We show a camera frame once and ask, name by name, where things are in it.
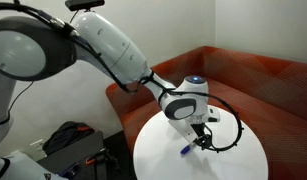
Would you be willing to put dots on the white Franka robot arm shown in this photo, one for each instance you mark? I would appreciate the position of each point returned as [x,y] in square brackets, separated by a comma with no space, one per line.
[109,46]

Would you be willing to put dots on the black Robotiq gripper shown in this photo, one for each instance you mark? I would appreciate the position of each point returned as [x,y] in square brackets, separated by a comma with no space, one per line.
[200,130]

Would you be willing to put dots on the white wall outlet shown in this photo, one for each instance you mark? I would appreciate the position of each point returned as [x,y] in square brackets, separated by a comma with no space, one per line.
[37,146]

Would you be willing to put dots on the blue and grey marker pen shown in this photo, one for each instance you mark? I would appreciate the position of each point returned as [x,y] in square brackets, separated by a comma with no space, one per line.
[185,150]

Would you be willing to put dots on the black backpack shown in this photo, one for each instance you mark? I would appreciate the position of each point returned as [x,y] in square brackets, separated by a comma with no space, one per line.
[66,135]

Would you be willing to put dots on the orange and black clamp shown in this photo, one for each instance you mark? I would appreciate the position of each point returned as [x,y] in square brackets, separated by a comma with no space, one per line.
[91,161]

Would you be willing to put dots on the black stereo camera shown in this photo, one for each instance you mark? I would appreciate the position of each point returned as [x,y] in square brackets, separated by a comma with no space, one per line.
[84,4]

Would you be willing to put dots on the orange patterned sofa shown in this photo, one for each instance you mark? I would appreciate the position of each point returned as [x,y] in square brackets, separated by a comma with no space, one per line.
[276,86]

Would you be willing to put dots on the black box with blue light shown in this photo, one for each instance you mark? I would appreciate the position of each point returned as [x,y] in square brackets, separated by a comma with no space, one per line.
[69,170]

